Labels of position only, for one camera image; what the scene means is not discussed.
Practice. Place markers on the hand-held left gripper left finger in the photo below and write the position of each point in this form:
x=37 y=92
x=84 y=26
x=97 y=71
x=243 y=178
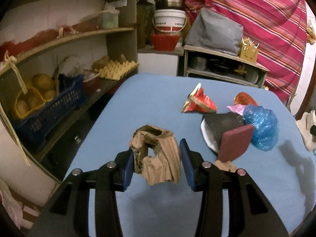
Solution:
x=128 y=172

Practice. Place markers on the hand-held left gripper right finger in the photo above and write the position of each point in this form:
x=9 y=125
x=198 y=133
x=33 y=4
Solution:
x=186 y=163

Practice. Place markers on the brown cardboard piece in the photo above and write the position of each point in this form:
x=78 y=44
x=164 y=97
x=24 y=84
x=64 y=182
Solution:
x=160 y=163

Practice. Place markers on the red snack wrapper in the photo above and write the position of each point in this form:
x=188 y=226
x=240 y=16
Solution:
x=200 y=101

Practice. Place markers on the small brown cardboard scrap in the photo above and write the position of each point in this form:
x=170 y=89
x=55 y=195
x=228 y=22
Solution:
x=226 y=166

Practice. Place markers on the black perforated basket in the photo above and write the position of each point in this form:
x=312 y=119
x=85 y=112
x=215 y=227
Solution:
x=222 y=126

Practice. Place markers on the maroon scouring pad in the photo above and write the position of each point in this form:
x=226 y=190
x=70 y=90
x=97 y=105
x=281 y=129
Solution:
x=234 y=143

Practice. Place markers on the blue table cover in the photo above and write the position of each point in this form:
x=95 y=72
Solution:
x=153 y=98

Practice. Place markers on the pink foil wrapper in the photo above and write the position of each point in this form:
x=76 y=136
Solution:
x=235 y=108

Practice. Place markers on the blue plastic bag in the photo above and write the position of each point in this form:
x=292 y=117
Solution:
x=261 y=126

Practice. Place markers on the orange snack wrapper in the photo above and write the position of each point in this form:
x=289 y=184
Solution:
x=244 y=98

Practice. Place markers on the blue plastic crate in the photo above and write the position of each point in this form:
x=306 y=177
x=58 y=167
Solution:
x=49 y=118

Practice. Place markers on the red plastic tub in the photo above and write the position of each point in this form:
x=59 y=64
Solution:
x=92 y=82

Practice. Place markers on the dark metal pot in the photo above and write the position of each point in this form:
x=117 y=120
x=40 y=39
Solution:
x=197 y=63

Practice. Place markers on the black pan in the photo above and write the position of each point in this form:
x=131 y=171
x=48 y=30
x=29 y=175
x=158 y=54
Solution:
x=219 y=65

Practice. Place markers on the yellow egg carton tray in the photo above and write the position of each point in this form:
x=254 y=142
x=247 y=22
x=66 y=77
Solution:
x=116 y=69

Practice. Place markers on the white cabinet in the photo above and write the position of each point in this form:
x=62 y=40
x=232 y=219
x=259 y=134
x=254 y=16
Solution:
x=158 y=61

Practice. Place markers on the small brown potato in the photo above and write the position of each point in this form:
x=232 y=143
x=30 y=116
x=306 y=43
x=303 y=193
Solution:
x=50 y=95

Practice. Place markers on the grey low cabinet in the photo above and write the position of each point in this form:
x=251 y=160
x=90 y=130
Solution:
x=214 y=53

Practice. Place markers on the white plastic bag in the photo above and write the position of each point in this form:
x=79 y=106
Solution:
x=9 y=202

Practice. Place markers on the red plastic basket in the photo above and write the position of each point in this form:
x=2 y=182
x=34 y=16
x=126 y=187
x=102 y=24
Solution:
x=164 y=42

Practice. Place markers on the white plastic object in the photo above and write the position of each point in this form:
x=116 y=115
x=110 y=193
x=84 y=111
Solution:
x=306 y=128

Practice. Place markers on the large brown potato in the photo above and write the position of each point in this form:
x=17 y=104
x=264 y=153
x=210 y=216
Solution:
x=43 y=81

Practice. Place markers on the yellow box with sticks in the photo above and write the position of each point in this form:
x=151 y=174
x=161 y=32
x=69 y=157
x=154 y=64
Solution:
x=248 y=53

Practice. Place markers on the yellow woven basket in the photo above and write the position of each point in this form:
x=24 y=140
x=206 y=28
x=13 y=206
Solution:
x=18 y=98

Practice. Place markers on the grey fabric appliance cover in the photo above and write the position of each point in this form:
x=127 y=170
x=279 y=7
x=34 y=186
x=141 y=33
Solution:
x=212 y=32

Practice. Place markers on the white plastic bucket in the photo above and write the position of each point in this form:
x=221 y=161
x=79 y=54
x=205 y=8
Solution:
x=169 y=18

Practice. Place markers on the wooden shelf unit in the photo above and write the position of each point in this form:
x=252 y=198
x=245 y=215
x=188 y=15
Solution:
x=86 y=33

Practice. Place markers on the clear plastic container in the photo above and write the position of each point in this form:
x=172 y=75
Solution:
x=109 y=19

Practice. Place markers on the pink striped curtain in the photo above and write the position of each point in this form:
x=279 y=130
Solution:
x=266 y=29

